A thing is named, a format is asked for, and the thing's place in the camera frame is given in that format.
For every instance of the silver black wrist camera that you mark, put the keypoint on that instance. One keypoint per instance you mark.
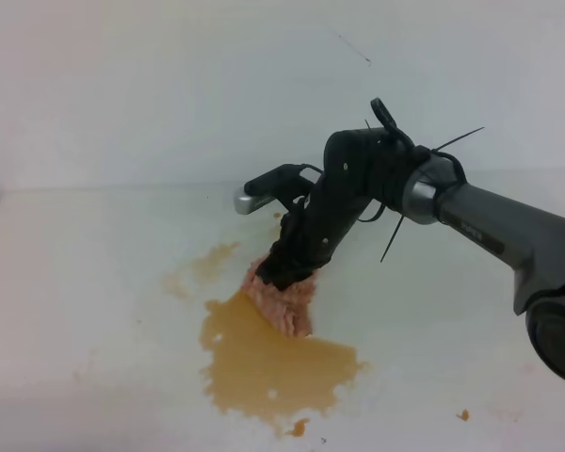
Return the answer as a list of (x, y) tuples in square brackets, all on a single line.
[(284, 184)]

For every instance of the pink striped rag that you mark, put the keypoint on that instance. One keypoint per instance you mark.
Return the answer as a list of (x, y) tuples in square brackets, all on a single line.
[(286, 311)]

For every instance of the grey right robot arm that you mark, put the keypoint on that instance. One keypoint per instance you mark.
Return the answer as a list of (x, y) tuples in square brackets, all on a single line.
[(425, 186)]

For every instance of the brown coffee stain puddle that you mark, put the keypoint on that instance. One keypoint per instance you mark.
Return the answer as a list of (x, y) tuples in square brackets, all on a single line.
[(211, 340)]

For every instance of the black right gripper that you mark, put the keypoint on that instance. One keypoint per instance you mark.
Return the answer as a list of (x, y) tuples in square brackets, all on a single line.
[(359, 166)]

